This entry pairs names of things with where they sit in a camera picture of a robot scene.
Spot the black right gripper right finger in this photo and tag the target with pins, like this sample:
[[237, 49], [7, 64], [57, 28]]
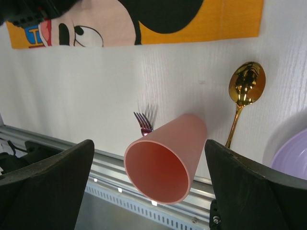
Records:
[[252, 196]]

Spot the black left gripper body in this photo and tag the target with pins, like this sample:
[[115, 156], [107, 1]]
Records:
[[27, 13]]

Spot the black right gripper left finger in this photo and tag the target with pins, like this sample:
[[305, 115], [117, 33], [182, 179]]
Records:
[[43, 190]]

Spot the lavender plastic plate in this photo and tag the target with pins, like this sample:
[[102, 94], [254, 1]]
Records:
[[291, 158]]

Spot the orange Mickey Mouse placemat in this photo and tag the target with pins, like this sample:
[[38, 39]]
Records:
[[106, 23]]

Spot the pink plastic cup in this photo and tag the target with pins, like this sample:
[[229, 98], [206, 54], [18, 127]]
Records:
[[162, 165]]

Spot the gold spoon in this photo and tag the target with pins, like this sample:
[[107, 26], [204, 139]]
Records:
[[245, 87]]

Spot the iridescent purple fork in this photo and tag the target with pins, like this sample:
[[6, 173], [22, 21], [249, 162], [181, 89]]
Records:
[[145, 125]]

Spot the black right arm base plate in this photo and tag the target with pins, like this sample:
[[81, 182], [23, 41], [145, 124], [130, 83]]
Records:
[[215, 219]]

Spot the aluminium rail frame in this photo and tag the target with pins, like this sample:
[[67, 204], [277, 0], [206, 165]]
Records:
[[109, 169]]

